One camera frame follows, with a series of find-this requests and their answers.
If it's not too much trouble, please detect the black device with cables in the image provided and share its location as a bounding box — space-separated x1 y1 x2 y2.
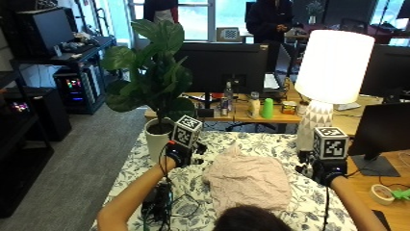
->
139 180 174 223

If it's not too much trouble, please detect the black screen on rack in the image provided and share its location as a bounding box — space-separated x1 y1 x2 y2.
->
14 7 77 59

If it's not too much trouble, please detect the green plastic cup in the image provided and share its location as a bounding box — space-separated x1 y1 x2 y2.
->
259 97 275 119

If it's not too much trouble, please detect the black wide monitor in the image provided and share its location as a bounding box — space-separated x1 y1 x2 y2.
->
174 42 270 111

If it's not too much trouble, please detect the white tape roll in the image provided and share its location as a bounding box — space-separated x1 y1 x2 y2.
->
368 184 395 206

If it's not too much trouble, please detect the white plant pot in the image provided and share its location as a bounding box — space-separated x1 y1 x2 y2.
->
143 116 177 165

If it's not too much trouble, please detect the clear water bottle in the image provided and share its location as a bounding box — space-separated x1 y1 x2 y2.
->
222 81 234 114

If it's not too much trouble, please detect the white right marker cube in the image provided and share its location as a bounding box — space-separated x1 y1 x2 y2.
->
312 126 350 161

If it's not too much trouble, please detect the white triangle-patterned lamp base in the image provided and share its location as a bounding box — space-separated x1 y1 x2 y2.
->
294 99 334 153

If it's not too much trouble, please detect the black computer tower with lights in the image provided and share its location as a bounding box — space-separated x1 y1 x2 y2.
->
52 65 103 114

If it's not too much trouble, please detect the black monitor with flat stand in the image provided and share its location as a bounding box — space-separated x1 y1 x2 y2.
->
347 101 410 178

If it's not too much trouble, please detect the green large-leaf plant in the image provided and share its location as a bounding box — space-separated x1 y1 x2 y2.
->
99 18 197 127

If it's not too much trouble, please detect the wooden desk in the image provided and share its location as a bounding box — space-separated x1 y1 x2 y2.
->
145 82 410 137

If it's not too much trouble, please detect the white lamp shade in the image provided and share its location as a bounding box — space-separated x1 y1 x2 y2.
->
293 29 376 105

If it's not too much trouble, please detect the open laptop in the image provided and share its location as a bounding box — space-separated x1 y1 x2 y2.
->
262 42 297 93

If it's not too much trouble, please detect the white marker cube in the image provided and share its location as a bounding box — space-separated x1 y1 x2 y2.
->
312 126 350 161
170 115 203 149

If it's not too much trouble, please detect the pink knitted cloth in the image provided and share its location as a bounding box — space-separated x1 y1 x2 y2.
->
201 144 291 216

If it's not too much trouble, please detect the person's right hand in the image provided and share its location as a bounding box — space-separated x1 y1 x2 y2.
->
294 149 350 187

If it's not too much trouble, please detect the black phone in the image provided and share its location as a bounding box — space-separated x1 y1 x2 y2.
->
370 209 392 231

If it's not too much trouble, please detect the person's left hand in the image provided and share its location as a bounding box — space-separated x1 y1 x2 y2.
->
163 141 209 168

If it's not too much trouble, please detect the white left marker cube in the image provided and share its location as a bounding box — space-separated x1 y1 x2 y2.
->
170 115 203 149

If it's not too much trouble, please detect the blue floral tablecloth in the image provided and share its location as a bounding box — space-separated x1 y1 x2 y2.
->
88 129 358 231

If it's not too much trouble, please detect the black glove cable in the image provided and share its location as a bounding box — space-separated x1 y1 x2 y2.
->
323 187 332 231

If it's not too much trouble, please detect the checkered calibration board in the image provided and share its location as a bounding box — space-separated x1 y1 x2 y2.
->
215 27 243 42

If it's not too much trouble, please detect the green plastic toy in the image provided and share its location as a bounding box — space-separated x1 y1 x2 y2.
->
390 188 410 202

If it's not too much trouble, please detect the black metal shelf rack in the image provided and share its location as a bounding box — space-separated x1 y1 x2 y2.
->
10 35 118 116

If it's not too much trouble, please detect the yellow jar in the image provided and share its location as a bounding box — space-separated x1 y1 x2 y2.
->
281 100 297 116

